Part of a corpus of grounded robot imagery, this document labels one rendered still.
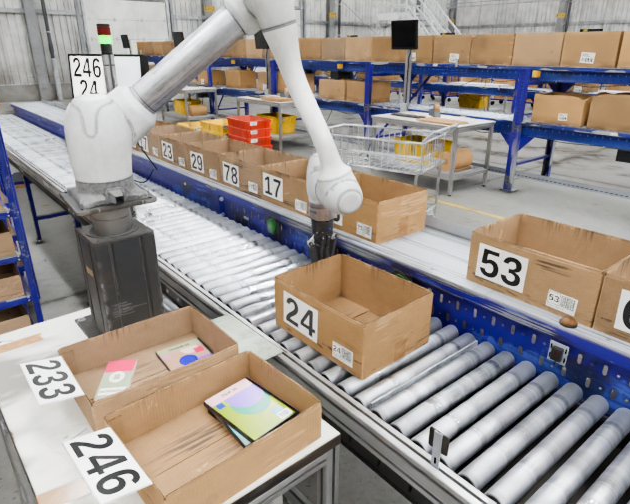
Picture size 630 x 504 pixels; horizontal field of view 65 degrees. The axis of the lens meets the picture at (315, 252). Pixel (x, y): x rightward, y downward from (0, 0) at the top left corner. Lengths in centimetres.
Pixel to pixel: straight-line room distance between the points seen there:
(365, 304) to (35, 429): 100
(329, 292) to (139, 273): 63
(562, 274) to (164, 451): 110
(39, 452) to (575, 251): 159
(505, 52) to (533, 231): 508
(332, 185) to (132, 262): 62
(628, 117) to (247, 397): 518
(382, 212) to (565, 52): 480
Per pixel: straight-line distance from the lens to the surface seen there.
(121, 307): 160
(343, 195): 138
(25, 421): 143
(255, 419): 120
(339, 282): 176
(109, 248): 152
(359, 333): 132
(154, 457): 121
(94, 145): 145
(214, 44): 162
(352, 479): 216
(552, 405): 143
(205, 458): 118
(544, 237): 184
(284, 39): 148
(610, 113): 598
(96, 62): 254
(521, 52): 668
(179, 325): 158
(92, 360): 152
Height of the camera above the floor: 158
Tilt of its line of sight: 22 degrees down
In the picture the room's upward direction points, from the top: straight up
